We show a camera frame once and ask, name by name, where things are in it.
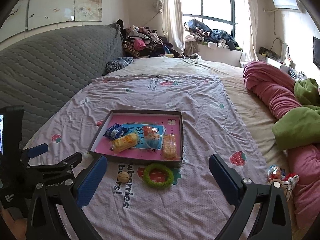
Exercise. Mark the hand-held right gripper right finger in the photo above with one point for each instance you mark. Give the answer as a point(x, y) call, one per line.
point(222, 180)

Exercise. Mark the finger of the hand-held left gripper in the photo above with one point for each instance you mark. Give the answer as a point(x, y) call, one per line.
point(71, 161)
point(37, 150)

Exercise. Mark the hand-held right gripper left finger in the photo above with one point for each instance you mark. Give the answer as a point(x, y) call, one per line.
point(91, 182)

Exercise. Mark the blue snack packet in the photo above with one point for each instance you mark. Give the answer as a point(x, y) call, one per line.
point(115, 130)

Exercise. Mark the orange yellow snack packet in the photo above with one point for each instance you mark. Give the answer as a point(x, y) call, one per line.
point(170, 146)

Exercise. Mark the shallow cardboard box pink inside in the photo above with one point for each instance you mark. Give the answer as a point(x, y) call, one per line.
point(175, 130)

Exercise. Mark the red white snack bag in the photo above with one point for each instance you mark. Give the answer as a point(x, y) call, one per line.
point(152, 137)

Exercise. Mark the person's left hand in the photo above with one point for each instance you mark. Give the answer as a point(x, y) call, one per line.
point(16, 230)

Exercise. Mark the small beige ball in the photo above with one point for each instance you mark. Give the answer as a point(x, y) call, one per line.
point(123, 177)

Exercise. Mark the red white small toy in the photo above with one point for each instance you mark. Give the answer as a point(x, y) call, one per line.
point(291, 178)

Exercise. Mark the beige bed sheet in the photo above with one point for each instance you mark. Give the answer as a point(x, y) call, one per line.
point(245, 110)

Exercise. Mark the grey quilted headboard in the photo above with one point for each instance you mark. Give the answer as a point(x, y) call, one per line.
point(50, 67)

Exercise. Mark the green blanket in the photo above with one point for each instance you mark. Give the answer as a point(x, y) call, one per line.
point(295, 127)

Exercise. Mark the pink strawberry printed sheet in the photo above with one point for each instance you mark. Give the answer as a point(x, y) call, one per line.
point(175, 92)

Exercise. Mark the pink blanket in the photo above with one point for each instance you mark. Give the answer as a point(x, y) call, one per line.
point(270, 87)

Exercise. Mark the dark patterned cloth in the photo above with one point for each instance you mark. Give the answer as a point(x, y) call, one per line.
point(118, 64)

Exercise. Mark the black power strip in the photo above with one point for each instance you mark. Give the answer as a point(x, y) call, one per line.
point(267, 52)

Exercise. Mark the pile of clothes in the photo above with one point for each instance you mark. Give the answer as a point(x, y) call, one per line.
point(142, 43)

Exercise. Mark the white upright device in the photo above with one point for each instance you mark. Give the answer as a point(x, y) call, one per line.
point(285, 53)

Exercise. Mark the clothes on window sill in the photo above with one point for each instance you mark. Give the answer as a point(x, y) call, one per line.
point(215, 36)

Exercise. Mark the white curtain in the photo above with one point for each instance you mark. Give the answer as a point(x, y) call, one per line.
point(248, 25)
point(172, 12)

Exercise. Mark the black television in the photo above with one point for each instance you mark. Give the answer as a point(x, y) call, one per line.
point(317, 52)

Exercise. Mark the white air conditioner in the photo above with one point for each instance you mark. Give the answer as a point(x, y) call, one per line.
point(287, 5)

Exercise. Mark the floral painted wall panel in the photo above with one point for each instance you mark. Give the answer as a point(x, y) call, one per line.
point(50, 5)

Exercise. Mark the window with dark frame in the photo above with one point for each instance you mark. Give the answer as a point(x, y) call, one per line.
point(215, 0)

